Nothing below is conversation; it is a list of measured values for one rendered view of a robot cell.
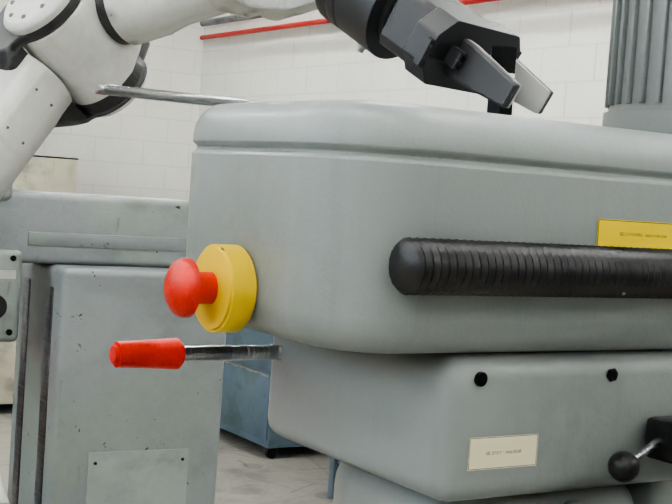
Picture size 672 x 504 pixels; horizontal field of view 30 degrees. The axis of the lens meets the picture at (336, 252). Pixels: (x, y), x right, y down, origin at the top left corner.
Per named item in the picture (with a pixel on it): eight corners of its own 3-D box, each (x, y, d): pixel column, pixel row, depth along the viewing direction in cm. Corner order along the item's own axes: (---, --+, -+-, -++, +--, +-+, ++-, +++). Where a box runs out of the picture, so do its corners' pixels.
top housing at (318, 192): (337, 361, 75) (356, 93, 74) (154, 309, 97) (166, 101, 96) (828, 351, 100) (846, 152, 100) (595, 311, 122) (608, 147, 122)
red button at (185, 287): (181, 321, 81) (185, 260, 81) (155, 313, 85) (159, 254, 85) (226, 321, 83) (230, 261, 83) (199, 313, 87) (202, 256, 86)
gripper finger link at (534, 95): (553, 85, 96) (496, 45, 100) (532, 120, 98) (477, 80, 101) (563, 87, 98) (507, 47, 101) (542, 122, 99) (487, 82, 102)
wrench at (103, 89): (108, 93, 90) (109, 81, 90) (88, 94, 94) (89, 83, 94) (387, 122, 103) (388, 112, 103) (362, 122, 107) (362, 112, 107)
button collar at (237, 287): (228, 338, 82) (234, 247, 82) (187, 326, 87) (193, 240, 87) (254, 338, 83) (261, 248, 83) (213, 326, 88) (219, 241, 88)
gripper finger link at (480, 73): (504, 115, 94) (448, 74, 97) (526, 79, 93) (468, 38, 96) (493, 114, 93) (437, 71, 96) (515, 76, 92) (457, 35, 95)
